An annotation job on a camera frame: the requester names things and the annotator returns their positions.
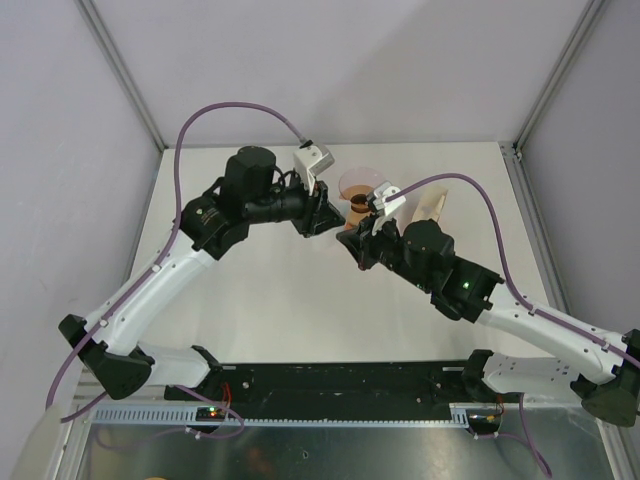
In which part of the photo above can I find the clear pink plastic dripper cone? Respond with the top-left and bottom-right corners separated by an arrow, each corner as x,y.
338,167 -> 386,200

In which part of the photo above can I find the aluminium right corner post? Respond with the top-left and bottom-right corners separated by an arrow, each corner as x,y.
512,0 -> 611,152

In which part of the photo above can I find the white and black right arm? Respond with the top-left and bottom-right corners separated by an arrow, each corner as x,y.
336,218 -> 639,427

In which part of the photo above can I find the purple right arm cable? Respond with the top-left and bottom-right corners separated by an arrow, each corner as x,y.
394,173 -> 640,359

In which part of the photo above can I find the aluminium corner post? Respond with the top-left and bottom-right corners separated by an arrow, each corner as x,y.
74,0 -> 167,153
512,0 -> 611,152

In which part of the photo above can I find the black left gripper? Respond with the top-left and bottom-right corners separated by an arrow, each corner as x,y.
245,170 -> 345,238

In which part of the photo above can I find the wooden and orange dripper stand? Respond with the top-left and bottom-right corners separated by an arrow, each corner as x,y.
341,185 -> 374,230

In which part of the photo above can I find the aluminium left corner post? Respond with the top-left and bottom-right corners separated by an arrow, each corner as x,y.
74,0 -> 167,153

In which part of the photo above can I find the cream coffee filter holder stack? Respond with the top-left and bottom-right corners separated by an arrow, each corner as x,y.
411,184 -> 448,223

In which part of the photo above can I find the grey slotted cable duct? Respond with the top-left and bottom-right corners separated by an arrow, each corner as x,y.
88,403 -> 499,428

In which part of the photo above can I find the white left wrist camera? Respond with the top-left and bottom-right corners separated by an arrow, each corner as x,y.
293,141 -> 335,195

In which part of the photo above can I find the aluminium frame rail front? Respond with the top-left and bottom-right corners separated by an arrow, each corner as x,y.
73,358 -> 581,406

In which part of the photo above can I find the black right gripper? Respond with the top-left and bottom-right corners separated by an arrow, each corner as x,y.
337,210 -> 433,292

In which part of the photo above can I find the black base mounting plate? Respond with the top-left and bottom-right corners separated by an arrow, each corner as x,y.
194,360 -> 518,419

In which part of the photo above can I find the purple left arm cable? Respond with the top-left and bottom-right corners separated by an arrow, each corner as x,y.
45,101 -> 311,424

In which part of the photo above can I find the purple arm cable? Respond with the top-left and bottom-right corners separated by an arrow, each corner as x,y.
394,173 -> 640,359
45,101 -> 311,424

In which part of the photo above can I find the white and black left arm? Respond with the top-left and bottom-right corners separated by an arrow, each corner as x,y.
59,142 -> 344,400

